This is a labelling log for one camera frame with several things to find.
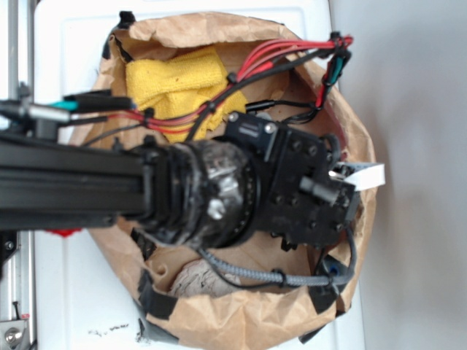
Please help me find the red wire bundle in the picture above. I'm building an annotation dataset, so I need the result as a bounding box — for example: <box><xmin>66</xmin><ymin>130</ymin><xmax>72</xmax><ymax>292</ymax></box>
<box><xmin>105</xmin><ymin>31</ymin><xmax>354</xmax><ymax>136</ymax></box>

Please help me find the brown paper bag tray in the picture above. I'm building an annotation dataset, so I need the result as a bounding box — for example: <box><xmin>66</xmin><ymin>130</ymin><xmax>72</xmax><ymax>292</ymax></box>
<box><xmin>89</xmin><ymin>12</ymin><xmax>377</xmax><ymax>349</ymax></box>

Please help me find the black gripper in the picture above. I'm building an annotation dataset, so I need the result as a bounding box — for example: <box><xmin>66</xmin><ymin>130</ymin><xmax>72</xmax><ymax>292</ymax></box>
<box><xmin>223</xmin><ymin>112</ymin><xmax>357</xmax><ymax>248</ymax></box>

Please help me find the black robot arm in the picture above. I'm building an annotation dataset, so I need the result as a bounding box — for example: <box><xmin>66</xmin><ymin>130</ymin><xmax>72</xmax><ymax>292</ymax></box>
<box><xmin>1</xmin><ymin>112</ymin><xmax>360</xmax><ymax>249</ymax></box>

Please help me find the aluminium frame rail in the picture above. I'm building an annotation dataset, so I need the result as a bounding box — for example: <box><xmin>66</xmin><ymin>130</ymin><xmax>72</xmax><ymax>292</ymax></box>
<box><xmin>1</xmin><ymin>1</ymin><xmax>38</xmax><ymax>349</ymax></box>

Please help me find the yellow microfiber cloth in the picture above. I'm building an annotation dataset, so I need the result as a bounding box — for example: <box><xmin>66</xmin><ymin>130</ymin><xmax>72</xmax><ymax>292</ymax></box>
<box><xmin>126</xmin><ymin>47</ymin><xmax>228</xmax><ymax>120</ymax></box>

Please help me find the white flat ribbon cable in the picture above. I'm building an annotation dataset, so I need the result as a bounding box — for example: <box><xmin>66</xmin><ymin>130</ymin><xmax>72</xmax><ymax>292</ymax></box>
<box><xmin>330</xmin><ymin>162</ymin><xmax>386</xmax><ymax>192</ymax></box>

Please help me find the crumpled white paper ball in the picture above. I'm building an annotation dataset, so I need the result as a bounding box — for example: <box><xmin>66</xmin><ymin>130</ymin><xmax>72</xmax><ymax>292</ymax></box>
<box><xmin>169</xmin><ymin>259</ymin><xmax>240</xmax><ymax>298</ymax></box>

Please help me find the grey braided cable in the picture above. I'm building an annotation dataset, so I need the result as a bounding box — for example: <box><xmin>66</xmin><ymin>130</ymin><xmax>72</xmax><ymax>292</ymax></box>
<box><xmin>198</xmin><ymin>225</ymin><xmax>358</xmax><ymax>292</ymax></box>

